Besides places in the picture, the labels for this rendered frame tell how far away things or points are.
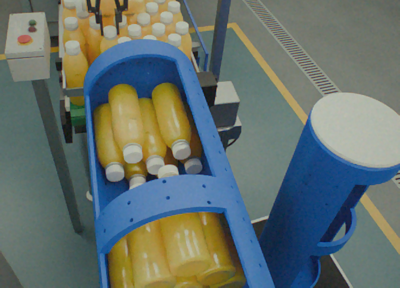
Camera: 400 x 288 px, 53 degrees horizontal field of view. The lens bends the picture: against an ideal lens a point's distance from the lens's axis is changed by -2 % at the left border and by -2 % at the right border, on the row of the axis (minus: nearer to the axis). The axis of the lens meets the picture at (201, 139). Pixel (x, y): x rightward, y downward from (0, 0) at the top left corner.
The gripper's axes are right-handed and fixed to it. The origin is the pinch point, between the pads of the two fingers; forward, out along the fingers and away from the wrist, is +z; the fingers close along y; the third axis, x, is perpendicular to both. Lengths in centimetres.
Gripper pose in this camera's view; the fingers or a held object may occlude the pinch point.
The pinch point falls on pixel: (109, 22)
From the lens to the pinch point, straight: 123.2
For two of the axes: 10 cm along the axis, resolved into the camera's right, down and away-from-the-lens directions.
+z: -0.9, 6.7, 7.3
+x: -2.4, -7.3, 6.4
